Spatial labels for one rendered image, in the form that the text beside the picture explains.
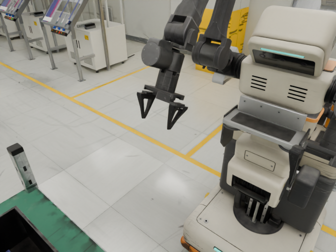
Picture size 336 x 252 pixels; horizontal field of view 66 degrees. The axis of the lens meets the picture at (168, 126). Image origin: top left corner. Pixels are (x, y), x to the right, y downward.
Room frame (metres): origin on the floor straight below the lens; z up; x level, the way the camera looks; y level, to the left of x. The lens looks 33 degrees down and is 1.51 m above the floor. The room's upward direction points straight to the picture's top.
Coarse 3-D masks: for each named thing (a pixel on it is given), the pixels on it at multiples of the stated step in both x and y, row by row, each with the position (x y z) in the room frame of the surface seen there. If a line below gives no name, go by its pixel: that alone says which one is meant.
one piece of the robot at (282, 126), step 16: (240, 96) 0.82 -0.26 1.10; (240, 112) 0.80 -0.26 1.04; (256, 112) 0.77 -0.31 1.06; (272, 112) 0.74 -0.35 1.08; (288, 112) 0.71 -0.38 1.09; (224, 128) 0.78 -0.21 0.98; (240, 128) 0.71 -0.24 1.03; (256, 128) 0.70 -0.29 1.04; (272, 128) 0.70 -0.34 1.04; (288, 128) 0.70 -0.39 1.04; (224, 144) 0.80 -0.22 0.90; (288, 144) 0.62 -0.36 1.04
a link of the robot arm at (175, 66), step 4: (172, 48) 0.68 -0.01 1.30; (172, 52) 0.66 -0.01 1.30; (176, 52) 0.67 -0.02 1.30; (176, 56) 0.66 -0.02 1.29; (180, 56) 0.67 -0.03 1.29; (172, 60) 0.66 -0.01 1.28; (176, 60) 0.66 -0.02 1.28; (180, 60) 0.67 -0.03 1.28; (172, 64) 0.66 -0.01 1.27; (176, 64) 0.66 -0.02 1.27; (180, 64) 0.67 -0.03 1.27; (168, 68) 0.65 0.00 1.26; (172, 68) 0.65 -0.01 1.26; (176, 68) 0.66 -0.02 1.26; (180, 68) 0.67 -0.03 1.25; (164, 72) 0.66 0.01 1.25; (176, 72) 0.67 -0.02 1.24
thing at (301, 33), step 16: (272, 16) 0.79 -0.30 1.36; (288, 16) 0.77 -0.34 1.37; (304, 16) 0.75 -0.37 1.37; (320, 16) 0.73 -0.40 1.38; (256, 32) 0.78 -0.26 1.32; (272, 32) 0.75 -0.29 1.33; (288, 32) 0.73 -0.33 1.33; (304, 32) 0.71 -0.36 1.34; (320, 32) 0.69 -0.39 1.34; (256, 48) 0.77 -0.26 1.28; (272, 48) 0.73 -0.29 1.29; (288, 48) 0.69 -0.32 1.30; (304, 48) 0.67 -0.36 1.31; (320, 48) 0.66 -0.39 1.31; (272, 64) 0.78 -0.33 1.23; (288, 64) 0.74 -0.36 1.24; (304, 64) 0.70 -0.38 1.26; (320, 64) 0.67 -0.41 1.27
